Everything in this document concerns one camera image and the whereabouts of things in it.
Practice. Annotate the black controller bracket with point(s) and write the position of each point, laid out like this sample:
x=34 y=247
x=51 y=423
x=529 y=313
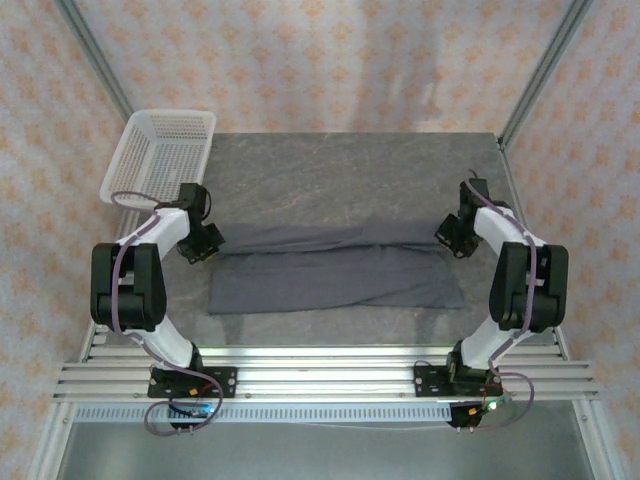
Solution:
x=187 y=424
x=462 y=417

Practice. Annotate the aluminium frame leg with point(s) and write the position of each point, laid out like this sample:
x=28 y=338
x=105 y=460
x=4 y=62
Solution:
x=597 y=440
x=47 y=440

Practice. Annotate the white perforated plastic basket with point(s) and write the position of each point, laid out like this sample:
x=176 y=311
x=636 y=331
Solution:
x=160 y=150

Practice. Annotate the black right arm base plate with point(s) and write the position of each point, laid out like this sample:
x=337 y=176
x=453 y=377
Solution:
x=430 y=380

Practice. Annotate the grey t-shirt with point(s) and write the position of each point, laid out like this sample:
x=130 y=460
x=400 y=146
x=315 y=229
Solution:
x=340 y=275

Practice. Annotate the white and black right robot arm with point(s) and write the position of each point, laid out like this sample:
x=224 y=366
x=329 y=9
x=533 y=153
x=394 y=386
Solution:
x=500 y=225

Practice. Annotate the small green circuit board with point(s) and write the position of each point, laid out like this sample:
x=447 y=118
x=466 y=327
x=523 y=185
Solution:
x=197 y=411
x=500 y=404

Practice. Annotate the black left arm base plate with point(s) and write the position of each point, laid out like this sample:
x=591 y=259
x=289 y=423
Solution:
x=222 y=382

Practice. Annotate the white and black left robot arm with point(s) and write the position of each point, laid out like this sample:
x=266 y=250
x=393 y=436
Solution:
x=170 y=230

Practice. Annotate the aluminium mounting rail beam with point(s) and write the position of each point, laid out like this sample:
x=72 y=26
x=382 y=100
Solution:
x=325 y=375

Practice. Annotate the aluminium frame post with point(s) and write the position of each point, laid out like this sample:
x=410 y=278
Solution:
x=545 y=65
x=100 y=65

